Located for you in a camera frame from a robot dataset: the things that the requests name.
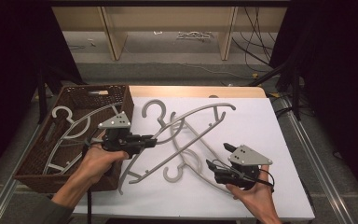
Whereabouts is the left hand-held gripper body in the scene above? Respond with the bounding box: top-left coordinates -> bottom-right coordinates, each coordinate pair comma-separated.
97,110 -> 138,159

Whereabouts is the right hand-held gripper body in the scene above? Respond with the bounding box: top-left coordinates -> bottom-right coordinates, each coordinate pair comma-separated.
213,144 -> 274,189

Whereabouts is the brown woven basket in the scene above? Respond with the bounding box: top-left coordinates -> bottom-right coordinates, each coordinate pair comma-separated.
13,83 -> 135,194

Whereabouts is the grey plastic clothes hanger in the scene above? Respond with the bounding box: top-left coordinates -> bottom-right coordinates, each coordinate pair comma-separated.
42,102 -> 124,175
117,98 -> 237,196
162,111 -> 234,195

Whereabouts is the person's right hand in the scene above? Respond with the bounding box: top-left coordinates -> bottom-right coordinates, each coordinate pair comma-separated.
225,164 -> 276,216

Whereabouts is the person's left hand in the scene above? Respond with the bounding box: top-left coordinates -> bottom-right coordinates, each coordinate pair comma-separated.
74,133 -> 131,188

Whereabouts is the white table mat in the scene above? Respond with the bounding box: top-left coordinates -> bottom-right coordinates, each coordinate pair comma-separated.
74,96 -> 316,220

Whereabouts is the black tripod stand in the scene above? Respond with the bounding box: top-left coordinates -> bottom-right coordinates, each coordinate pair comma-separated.
248,59 -> 303,121

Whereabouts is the beige wooden shelf unit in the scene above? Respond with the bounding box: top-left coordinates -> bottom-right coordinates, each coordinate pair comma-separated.
51,6 -> 288,62

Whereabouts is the person's grey sleeve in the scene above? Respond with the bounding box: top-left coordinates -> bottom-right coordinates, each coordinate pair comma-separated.
15,195 -> 76,224

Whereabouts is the black curtain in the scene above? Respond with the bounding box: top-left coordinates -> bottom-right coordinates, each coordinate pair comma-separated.
269,0 -> 358,203
0,0 -> 85,188

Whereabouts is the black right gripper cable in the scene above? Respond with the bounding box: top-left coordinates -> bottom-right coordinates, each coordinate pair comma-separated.
213,159 -> 276,194

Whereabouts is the aluminium floor rail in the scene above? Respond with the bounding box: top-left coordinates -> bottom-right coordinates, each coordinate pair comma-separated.
278,92 -> 355,224
0,124 -> 41,224

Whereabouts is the bundle of black floor cables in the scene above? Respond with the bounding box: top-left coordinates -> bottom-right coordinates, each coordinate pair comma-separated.
231,6 -> 282,87

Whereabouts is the pile of pale cables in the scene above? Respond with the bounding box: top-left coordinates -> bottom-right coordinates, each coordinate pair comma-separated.
176,30 -> 214,41

